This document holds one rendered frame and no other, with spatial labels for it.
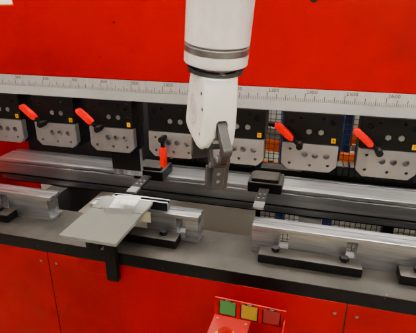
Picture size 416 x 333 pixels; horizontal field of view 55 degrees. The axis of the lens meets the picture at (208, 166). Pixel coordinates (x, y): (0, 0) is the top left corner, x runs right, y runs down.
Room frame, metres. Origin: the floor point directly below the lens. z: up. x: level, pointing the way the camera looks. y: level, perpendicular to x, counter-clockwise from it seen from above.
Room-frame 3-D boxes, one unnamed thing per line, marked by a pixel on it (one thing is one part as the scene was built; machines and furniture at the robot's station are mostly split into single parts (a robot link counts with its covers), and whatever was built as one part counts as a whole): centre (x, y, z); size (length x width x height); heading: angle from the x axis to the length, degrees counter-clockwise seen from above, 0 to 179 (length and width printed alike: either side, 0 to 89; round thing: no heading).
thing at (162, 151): (1.13, 0.13, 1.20); 0.04 x 0.02 x 0.10; 165
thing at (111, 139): (1.23, 0.29, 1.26); 0.15 x 0.09 x 0.17; 75
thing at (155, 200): (1.22, 0.23, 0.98); 0.20 x 0.03 x 0.03; 75
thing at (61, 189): (1.71, 0.60, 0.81); 0.64 x 0.08 x 0.14; 165
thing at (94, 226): (1.09, 0.30, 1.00); 0.26 x 0.18 x 0.01; 165
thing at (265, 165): (1.49, -0.33, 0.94); 1.02 x 0.06 x 0.12; 75
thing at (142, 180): (1.38, 0.23, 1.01); 0.26 x 0.12 x 0.05; 165
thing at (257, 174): (1.27, -0.19, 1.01); 0.26 x 0.12 x 0.05; 165
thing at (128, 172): (1.23, 0.27, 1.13); 0.10 x 0.02 x 0.10; 75
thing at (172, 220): (1.22, 0.21, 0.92); 0.39 x 0.06 x 0.10; 75
